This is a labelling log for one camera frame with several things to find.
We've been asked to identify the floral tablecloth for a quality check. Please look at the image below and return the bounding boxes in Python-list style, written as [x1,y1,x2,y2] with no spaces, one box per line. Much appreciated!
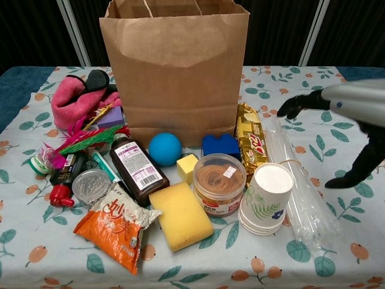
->
[0,65,385,289]

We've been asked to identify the black object on cloth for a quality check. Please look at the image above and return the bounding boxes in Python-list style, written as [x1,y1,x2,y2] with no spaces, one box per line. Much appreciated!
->
[66,69,119,94]

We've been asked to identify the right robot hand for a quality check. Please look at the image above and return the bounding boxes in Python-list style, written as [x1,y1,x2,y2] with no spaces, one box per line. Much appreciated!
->
[276,78,385,190]

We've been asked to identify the blue toy brick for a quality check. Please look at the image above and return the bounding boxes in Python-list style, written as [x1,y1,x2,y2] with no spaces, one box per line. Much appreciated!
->
[201,133,241,160]

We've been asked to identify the clear plastic cup sleeve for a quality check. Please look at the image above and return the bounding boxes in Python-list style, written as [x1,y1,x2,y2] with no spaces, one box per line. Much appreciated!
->
[262,116,342,252]

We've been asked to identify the blue table cover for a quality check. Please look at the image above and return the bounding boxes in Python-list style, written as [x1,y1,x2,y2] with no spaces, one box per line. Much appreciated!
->
[0,65,385,135]

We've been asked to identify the yellow cube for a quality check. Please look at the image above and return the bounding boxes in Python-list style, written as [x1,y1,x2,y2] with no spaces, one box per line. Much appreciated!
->
[176,154,199,185]

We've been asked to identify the blue ball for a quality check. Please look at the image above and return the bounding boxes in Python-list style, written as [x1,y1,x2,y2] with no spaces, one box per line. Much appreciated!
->
[148,132,183,167]

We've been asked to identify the green white tube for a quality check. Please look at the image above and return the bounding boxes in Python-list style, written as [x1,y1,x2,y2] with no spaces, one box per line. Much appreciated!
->
[91,149,124,184]

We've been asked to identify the purple foam block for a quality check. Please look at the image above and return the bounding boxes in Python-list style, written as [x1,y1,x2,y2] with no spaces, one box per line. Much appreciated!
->
[96,105,126,129]

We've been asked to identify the yellow sponge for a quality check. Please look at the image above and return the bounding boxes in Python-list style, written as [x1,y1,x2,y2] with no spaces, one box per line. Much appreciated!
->
[148,181,215,253]

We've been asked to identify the black bottle red cap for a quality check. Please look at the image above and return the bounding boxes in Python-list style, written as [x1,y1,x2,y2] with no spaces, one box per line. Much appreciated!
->
[49,152,88,208]

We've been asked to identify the stack of paper cups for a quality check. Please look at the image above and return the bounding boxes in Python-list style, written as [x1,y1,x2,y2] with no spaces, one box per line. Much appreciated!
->
[237,163,294,236]

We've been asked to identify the clear jar of rubber bands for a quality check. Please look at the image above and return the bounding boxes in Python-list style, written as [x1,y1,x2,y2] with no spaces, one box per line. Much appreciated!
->
[192,153,247,218]

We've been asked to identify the white partition post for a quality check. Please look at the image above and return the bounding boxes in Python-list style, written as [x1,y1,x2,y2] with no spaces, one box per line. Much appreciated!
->
[57,0,93,67]
[298,0,330,67]

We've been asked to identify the brown bottle purple label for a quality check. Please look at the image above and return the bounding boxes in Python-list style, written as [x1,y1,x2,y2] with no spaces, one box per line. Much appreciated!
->
[109,133,171,208]

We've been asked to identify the gold biscuit pack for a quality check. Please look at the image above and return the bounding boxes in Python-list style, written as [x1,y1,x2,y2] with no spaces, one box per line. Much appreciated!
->
[235,102,270,187]

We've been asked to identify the orange snack packet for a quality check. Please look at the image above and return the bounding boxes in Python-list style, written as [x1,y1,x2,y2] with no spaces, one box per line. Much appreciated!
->
[73,183,163,276]

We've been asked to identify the black pleated curtain panel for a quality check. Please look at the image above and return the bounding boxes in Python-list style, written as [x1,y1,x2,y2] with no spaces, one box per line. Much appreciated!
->
[237,0,319,67]
[69,0,112,67]
[0,0,84,76]
[306,0,385,67]

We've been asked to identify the pink towel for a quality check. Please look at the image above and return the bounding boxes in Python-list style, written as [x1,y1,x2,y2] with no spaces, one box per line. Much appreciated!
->
[50,75,124,130]

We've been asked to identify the brown paper bag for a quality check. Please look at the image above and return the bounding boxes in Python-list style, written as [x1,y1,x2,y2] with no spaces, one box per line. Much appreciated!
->
[99,0,250,149]

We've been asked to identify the colourful feather shuttlecock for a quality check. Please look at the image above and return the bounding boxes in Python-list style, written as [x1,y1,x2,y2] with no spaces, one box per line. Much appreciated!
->
[28,104,132,177]

